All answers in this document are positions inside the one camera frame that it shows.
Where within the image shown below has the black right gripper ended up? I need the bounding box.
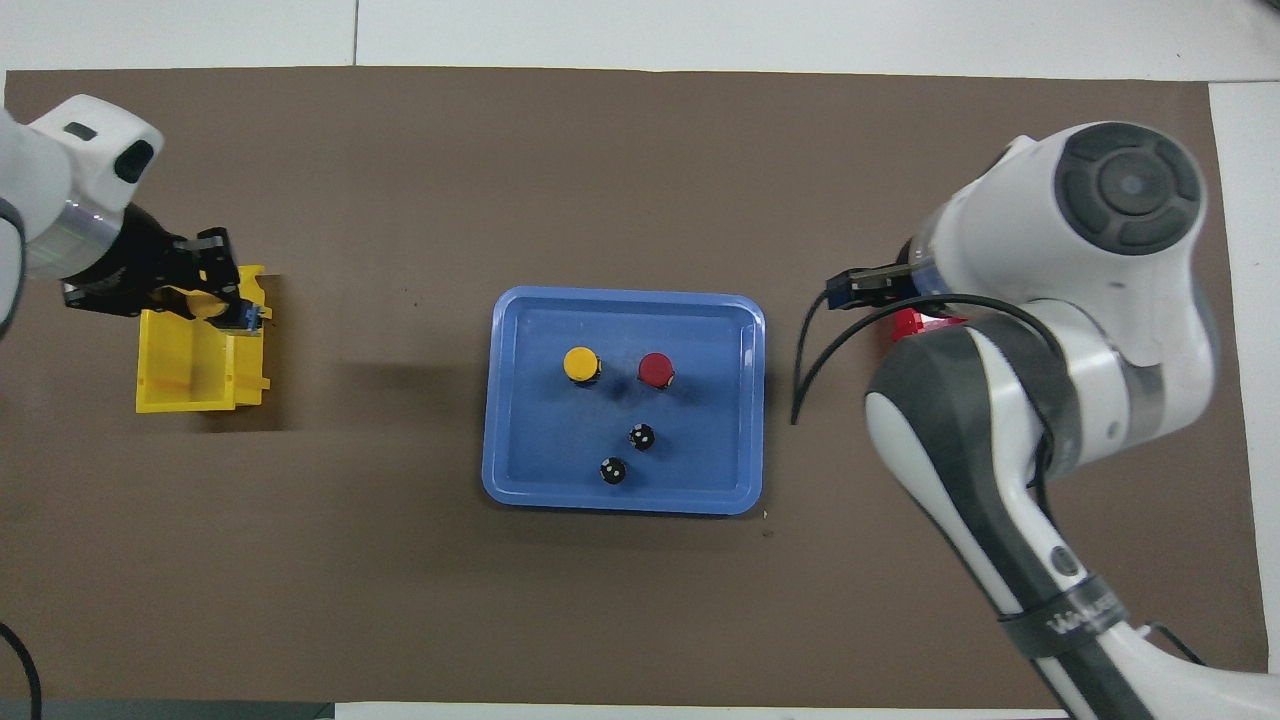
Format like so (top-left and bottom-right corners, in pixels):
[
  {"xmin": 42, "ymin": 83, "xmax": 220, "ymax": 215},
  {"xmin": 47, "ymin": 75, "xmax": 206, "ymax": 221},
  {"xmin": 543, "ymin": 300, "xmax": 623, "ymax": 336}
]
[{"xmin": 824, "ymin": 260, "xmax": 923, "ymax": 313}]

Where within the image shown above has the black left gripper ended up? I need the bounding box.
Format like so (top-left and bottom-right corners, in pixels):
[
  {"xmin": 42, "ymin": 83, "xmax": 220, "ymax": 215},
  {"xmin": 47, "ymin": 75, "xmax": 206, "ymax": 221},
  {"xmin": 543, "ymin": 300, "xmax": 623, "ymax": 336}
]
[{"xmin": 62, "ymin": 205, "xmax": 269, "ymax": 333}]

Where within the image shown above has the black printed right arm strap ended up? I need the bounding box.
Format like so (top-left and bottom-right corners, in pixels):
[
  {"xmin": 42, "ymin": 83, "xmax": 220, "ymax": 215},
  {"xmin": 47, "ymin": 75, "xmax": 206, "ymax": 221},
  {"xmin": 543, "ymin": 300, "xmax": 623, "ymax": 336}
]
[{"xmin": 998, "ymin": 575, "xmax": 1129, "ymax": 661}]

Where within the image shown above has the yellow plastic bin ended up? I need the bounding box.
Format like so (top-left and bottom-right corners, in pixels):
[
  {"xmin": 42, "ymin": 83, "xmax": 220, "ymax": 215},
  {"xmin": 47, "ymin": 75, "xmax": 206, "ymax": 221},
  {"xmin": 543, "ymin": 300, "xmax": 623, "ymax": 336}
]
[{"xmin": 136, "ymin": 264, "xmax": 274, "ymax": 415}]

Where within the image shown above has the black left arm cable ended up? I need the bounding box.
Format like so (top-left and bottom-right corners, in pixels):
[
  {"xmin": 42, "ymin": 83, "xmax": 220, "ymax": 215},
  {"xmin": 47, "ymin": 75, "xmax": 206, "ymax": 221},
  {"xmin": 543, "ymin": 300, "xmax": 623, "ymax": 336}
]
[{"xmin": 0, "ymin": 622, "xmax": 43, "ymax": 720}]

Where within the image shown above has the brown table mat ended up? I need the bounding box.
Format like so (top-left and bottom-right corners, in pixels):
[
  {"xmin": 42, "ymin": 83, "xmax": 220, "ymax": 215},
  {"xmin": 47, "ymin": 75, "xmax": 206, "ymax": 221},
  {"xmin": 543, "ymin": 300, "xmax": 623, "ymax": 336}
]
[{"xmin": 0, "ymin": 67, "xmax": 1271, "ymax": 711}]

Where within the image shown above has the red plastic bin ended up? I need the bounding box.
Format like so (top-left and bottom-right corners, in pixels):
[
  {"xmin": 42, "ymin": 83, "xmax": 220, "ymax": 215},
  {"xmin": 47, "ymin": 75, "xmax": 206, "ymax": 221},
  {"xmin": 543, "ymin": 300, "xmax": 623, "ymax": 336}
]
[{"xmin": 890, "ymin": 308, "xmax": 969, "ymax": 343}]

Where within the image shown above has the blue plastic tray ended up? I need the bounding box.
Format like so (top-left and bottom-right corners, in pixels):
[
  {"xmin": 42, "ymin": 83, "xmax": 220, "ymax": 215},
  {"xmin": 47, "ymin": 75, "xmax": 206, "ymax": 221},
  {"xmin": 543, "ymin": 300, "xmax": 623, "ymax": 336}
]
[{"xmin": 481, "ymin": 286, "xmax": 767, "ymax": 517}]

